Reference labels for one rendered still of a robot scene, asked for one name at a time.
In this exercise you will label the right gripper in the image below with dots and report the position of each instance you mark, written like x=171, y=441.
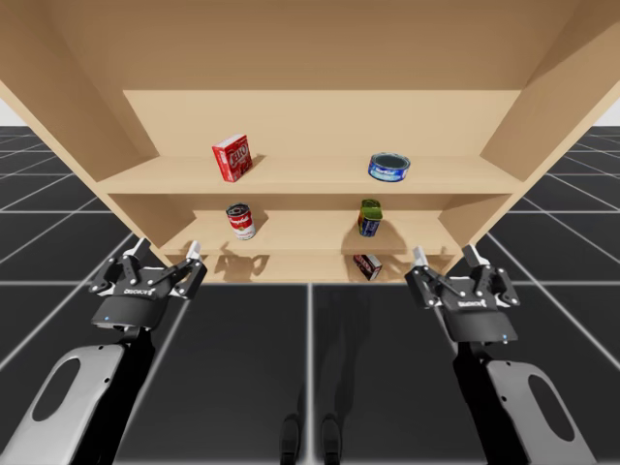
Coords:
x=477, y=319

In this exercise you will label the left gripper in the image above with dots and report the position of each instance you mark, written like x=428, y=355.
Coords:
x=131, y=307

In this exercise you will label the red and white carton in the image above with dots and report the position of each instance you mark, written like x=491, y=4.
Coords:
x=367, y=266

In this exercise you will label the green and blue rectangular can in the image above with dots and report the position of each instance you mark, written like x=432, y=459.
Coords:
x=370, y=220

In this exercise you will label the pale wooden shelf unit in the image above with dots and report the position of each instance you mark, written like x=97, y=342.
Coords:
x=310, y=72

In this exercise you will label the red and white can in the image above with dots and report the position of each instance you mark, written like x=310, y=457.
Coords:
x=240, y=223

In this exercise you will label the blue flat can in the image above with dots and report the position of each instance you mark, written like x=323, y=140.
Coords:
x=389, y=168

